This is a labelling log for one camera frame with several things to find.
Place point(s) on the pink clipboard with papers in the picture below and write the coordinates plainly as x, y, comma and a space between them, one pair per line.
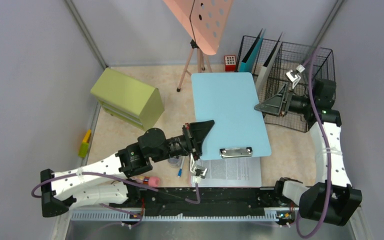
232, 173

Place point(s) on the yellow green toy block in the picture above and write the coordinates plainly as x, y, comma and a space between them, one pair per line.
85, 144

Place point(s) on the light blue clipboard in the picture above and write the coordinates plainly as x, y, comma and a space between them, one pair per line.
229, 98

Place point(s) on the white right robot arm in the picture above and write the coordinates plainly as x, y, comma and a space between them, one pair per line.
332, 196

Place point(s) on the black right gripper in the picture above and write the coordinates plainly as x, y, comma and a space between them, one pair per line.
275, 104

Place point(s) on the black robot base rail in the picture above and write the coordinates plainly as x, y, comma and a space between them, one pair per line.
208, 202

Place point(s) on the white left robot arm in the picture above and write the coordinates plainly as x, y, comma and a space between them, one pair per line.
106, 181

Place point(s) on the teal file folder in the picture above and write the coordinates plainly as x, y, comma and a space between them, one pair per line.
247, 63

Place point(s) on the green metal drawer box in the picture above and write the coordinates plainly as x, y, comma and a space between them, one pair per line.
128, 99

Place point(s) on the grey white file folder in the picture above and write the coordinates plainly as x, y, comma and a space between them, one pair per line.
267, 66

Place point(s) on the pink perforated board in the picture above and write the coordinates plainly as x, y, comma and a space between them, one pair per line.
204, 20

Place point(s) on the red white small box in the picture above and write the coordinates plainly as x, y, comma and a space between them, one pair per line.
230, 62

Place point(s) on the pink capped tube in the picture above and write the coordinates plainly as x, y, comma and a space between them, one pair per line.
151, 181

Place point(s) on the black wire mesh file rack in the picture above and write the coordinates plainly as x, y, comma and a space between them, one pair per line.
319, 64

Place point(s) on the blue white marker pen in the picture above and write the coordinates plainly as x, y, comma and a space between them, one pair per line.
179, 174

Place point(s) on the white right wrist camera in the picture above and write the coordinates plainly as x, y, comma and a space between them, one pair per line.
295, 76

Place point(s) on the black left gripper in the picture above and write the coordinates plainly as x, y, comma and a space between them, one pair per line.
196, 131

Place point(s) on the clear jar of paperclips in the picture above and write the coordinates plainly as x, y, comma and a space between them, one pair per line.
174, 162

